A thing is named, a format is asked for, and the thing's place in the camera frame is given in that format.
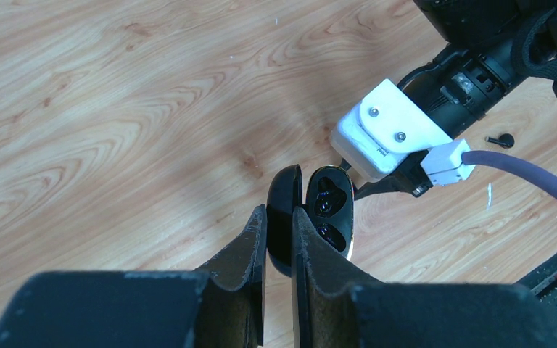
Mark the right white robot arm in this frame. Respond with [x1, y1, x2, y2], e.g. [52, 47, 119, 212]
[397, 1, 557, 138]

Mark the black earbud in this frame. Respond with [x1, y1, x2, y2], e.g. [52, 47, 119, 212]
[485, 133, 515, 149]

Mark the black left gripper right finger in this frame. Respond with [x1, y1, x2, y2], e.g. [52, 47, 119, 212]
[292, 208, 557, 347]

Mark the black earbud charging case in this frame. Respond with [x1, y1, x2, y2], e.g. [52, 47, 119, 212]
[266, 165, 354, 277]

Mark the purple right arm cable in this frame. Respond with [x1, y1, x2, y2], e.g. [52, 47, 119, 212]
[461, 150, 557, 224]

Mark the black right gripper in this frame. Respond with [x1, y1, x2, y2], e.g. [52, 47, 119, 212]
[352, 151, 432, 200]

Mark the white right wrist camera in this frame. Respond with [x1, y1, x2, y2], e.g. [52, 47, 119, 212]
[330, 79, 475, 186]

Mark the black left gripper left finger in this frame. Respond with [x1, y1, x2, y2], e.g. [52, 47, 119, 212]
[0, 205, 267, 347]

